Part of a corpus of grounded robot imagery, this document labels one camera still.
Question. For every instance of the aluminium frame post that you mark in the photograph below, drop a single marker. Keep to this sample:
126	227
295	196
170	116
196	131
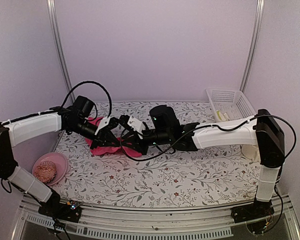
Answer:
52	13
260	4

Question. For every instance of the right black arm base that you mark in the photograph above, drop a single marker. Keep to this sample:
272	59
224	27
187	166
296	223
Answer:
255	210

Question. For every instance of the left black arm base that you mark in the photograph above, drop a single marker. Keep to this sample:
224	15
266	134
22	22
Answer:
54	208

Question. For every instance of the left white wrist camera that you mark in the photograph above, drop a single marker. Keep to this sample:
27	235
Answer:
106	123

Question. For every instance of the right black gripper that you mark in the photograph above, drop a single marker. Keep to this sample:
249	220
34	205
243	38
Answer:
137	146

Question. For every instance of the brown patterned cupcake liner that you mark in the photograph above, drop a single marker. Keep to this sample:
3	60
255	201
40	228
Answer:
45	171

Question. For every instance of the white plastic mesh basket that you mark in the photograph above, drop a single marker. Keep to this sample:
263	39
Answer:
232	102

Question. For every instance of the floral patterned table mat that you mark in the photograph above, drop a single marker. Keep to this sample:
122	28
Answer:
211	176

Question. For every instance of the right aluminium frame post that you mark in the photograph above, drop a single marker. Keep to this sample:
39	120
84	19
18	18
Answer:
260	4

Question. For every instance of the pink plastic bowl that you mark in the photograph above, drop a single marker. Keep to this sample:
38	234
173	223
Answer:
61	163

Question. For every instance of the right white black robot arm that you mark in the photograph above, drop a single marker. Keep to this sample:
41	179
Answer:
260	130

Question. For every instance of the left aluminium frame post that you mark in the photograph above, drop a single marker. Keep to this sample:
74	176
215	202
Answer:
52	13

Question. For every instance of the aluminium front rail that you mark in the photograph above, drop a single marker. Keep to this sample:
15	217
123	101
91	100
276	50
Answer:
102	222

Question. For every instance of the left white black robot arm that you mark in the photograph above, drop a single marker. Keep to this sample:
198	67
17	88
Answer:
71	119

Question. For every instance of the cream ceramic mug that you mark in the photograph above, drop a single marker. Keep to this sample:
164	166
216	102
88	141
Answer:
251	152

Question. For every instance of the green white patterned towel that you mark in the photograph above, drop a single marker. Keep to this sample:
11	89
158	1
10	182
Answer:
223	117

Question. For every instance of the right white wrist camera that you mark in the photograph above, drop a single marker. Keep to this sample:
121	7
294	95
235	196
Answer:
132	124

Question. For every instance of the pink red towel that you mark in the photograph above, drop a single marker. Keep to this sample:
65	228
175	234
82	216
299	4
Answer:
101	150

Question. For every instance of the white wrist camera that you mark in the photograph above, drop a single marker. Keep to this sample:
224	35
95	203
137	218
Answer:
132	124
106	123

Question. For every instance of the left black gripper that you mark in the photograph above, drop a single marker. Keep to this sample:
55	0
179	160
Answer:
105	138

